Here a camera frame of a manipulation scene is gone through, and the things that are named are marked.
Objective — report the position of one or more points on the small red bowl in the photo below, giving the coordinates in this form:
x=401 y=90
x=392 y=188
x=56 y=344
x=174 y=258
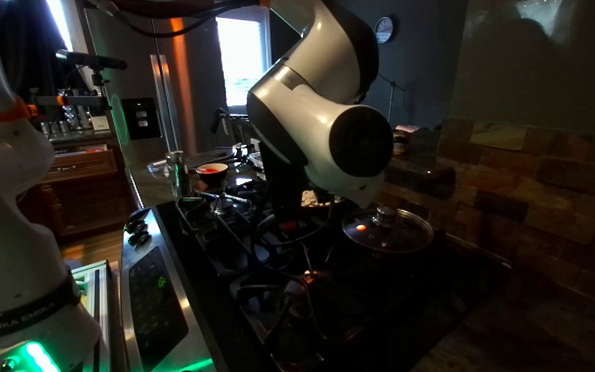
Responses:
x=211 y=171

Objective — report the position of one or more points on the clear glass cup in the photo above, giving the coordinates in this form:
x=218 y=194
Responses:
x=176 y=173

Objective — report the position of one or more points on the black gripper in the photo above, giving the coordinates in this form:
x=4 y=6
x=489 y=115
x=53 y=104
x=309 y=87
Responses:
x=291 y=196

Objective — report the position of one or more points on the wooden drawer cabinet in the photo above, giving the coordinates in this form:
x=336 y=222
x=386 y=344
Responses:
x=77 y=178

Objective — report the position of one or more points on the round wall clock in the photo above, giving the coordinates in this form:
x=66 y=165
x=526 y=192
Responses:
x=386 y=30

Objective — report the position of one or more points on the black stove knob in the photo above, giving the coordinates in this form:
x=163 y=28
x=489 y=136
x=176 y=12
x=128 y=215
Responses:
x=142 y=238
x=137 y=219

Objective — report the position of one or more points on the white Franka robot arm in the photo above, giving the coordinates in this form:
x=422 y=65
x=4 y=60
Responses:
x=310 y=104

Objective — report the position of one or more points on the black gas stove top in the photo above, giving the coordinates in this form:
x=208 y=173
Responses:
x=154 y=311

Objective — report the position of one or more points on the black rod with orange clamp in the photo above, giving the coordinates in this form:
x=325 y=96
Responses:
x=72 y=101

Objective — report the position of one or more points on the white food pieces heap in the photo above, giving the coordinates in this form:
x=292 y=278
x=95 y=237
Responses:
x=309 y=198

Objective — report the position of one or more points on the bright window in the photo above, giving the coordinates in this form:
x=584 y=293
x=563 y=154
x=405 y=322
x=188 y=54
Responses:
x=239 y=62

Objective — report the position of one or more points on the black switch panel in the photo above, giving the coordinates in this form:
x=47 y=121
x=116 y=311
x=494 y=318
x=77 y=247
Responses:
x=140 y=116

